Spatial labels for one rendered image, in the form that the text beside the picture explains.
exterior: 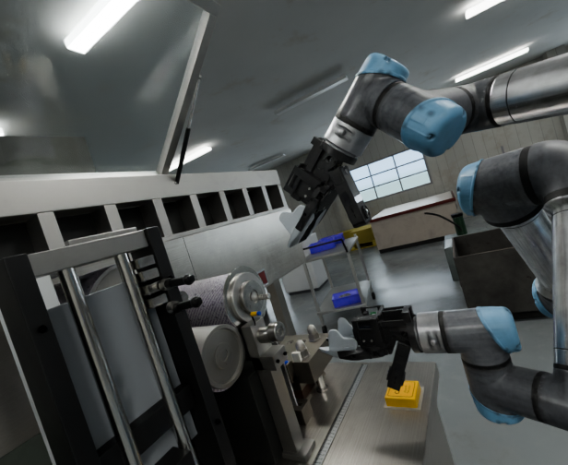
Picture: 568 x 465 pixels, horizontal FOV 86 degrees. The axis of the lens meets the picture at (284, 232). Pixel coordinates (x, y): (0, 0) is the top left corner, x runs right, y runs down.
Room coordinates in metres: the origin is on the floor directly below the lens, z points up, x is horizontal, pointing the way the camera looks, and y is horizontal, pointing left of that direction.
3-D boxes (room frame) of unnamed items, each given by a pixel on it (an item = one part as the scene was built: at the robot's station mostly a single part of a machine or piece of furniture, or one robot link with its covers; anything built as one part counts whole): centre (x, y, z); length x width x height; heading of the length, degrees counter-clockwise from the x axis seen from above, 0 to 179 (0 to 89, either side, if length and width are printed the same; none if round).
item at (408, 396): (0.71, -0.16, 0.91); 0.07 x 0.07 x 0.02; 58
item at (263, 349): (0.65, 0.11, 1.05); 0.06 x 0.05 x 0.31; 58
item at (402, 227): (7.22, -3.12, 0.40); 2.11 x 1.71 x 0.79; 151
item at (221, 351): (0.67, 0.29, 1.17); 0.26 x 0.12 x 0.12; 58
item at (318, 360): (0.94, 0.17, 1.00); 0.40 x 0.16 x 0.06; 58
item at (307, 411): (0.82, 0.20, 0.92); 0.28 x 0.04 x 0.04; 58
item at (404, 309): (0.61, -0.14, 1.12); 0.12 x 0.08 x 0.09; 58
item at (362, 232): (8.58, -1.87, 0.24); 1.35 x 0.93 x 0.49; 61
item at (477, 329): (0.52, -0.27, 1.11); 0.11 x 0.08 x 0.09; 58
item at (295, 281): (5.69, -0.14, 0.69); 0.71 x 0.64 x 1.38; 59
